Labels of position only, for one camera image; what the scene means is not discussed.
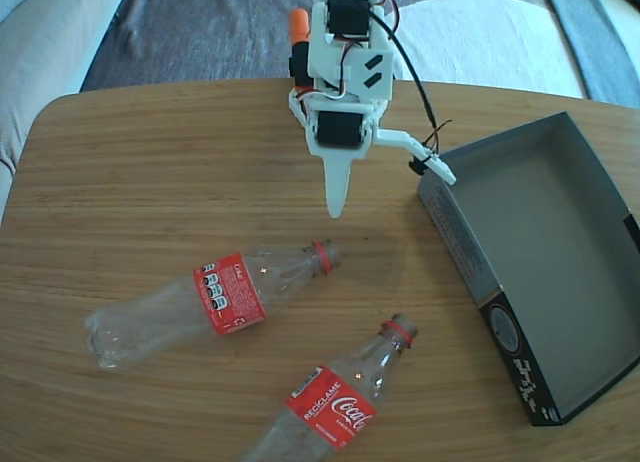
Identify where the clear bottle red logo label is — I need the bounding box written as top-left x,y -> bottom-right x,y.
234,314 -> 420,462

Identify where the grey cardboard box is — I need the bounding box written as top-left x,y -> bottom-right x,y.
416,111 -> 640,427

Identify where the orange and black clamp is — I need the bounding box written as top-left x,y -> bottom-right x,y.
287,7 -> 321,93

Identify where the white cloth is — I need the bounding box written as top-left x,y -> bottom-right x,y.
389,0 -> 589,101

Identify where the grey rug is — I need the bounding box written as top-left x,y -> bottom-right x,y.
79,0 -> 551,91

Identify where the blue grey upholstery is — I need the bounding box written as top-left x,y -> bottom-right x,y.
542,0 -> 640,108

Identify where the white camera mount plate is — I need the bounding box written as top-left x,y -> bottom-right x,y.
377,128 -> 457,186

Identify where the black camera cable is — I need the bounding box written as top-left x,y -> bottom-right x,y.
369,0 -> 454,176

